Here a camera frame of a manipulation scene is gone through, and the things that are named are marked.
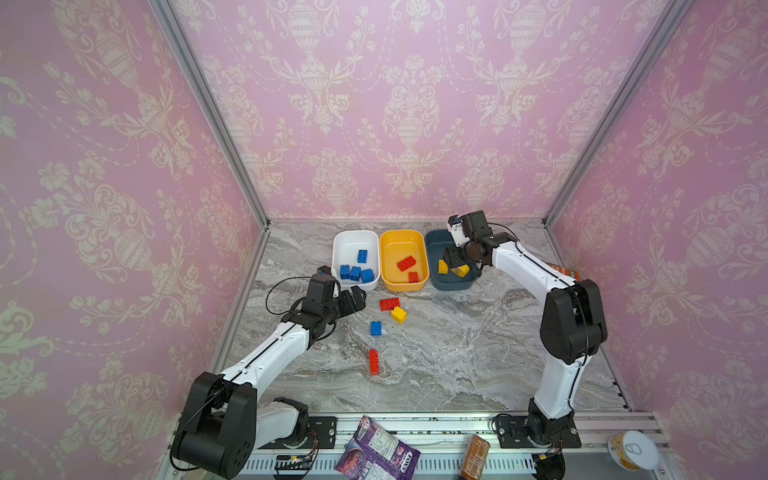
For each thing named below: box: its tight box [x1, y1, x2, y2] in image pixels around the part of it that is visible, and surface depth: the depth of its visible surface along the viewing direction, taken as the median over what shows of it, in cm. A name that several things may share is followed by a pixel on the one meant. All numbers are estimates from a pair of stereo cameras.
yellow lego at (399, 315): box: [391, 306, 408, 325], surface depth 95 cm
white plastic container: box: [331, 230, 381, 291], surface depth 112 cm
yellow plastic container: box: [380, 229, 430, 292], surface depth 109 cm
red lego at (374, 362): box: [369, 349, 380, 376], surface depth 85 cm
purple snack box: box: [335, 415, 421, 480], surface depth 71 cm
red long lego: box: [397, 256, 417, 272], surface depth 108 cm
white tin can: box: [607, 430, 660, 471], surface depth 69 cm
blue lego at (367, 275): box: [361, 268, 375, 283], surface depth 105 cm
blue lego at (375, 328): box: [370, 321, 382, 336], surface depth 94 cm
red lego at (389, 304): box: [379, 298, 400, 311], surface depth 98 cm
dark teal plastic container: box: [425, 229, 480, 291], surface depth 105 cm
